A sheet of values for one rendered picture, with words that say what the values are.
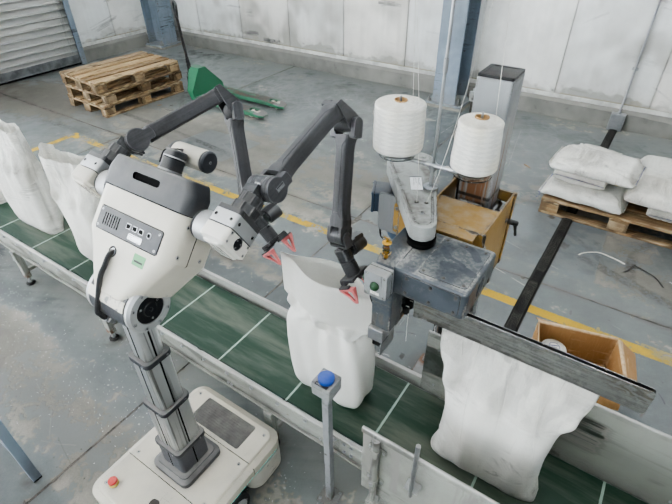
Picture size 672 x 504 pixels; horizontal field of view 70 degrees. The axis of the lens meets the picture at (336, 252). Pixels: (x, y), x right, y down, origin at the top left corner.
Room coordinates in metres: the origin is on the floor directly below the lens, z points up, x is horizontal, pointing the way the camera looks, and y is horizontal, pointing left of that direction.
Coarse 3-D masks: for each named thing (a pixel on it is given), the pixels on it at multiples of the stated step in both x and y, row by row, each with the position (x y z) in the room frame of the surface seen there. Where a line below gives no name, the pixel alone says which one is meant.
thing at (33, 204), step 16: (0, 128) 2.92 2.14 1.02; (16, 128) 2.86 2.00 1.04; (0, 144) 2.74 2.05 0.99; (16, 144) 2.65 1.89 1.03; (0, 160) 2.73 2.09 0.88; (16, 160) 2.67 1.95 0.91; (32, 160) 2.69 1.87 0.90; (0, 176) 2.75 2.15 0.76; (16, 176) 2.65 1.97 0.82; (32, 176) 2.68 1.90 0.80; (16, 192) 2.69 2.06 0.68; (32, 192) 2.65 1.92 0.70; (48, 192) 2.71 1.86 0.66; (16, 208) 2.73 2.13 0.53; (32, 208) 2.66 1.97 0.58; (48, 208) 2.68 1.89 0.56; (32, 224) 2.69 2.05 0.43; (48, 224) 2.65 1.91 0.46
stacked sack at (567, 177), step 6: (582, 144) 3.95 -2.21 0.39; (588, 144) 3.92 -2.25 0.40; (600, 150) 3.81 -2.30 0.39; (606, 150) 3.81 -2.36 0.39; (612, 150) 3.81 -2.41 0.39; (552, 174) 3.56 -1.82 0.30; (558, 174) 3.52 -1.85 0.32; (564, 174) 3.50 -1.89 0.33; (570, 174) 3.48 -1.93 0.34; (564, 180) 3.50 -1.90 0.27; (570, 180) 3.46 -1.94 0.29; (576, 180) 3.41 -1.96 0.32; (582, 180) 3.41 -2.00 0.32; (588, 180) 3.38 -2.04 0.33; (594, 180) 3.36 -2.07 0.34; (588, 186) 3.37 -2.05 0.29; (594, 186) 3.32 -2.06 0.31; (600, 186) 3.32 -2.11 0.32
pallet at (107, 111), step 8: (160, 80) 6.70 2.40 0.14; (136, 88) 6.38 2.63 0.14; (160, 88) 6.37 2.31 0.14; (176, 88) 6.57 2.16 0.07; (72, 96) 6.11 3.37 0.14; (80, 96) 6.08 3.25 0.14; (120, 96) 6.10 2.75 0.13; (136, 96) 6.07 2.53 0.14; (144, 96) 6.16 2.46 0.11; (160, 96) 6.40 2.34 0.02; (168, 96) 6.45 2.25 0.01; (72, 104) 6.15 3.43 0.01; (80, 104) 6.18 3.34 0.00; (88, 104) 5.91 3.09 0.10; (96, 104) 5.83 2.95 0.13; (136, 104) 6.11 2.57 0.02; (144, 104) 6.14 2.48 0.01; (104, 112) 5.72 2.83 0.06; (112, 112) 5.77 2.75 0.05; (120, 112) 5.85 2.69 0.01
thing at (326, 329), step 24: (288, 264) 1.50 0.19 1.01; (312, 264) 1.49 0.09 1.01; (336, 264) 1.46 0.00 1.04; (288, 288) 1.51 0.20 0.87; (312, 288) 1.35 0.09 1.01; (336, 288) 1.46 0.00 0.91; (360, 288) 1.34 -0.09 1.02; (288, 312) 1.45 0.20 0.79; (312, 312) 1.36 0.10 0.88; (336, 312) 1.30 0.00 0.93; (360, 312) 1.28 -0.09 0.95; (288, 336) 1.43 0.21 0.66; (312, 336) 1.35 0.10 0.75; (336, 336) 1.29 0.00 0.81; (360, 336) 1.27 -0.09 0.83; (312, 360) 1.34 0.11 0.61; (336, 360) 1.27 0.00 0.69; (360, 360) 1.25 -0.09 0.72; (360, 384) 1.24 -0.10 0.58
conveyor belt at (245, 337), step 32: (192, 288) 2.07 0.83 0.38; (192, 320) 1.82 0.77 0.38; (224, 320) 1.81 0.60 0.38; (256, 320) 1.81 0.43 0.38; (224, 352) 1.59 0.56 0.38; (256, 352) 1.59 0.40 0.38; (288, 352) 1.59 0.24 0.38; (288, 384) 1.39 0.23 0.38; (384, 384) 1.39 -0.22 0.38; (320, 416) 1.22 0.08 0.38; (352, 416) 1.22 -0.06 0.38; (384, 416) 1.22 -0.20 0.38; (416, 416) 1.22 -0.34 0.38; (480, 480) 0.93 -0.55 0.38; (544, 480) 0.93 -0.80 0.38; (576, 480) 0.93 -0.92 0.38
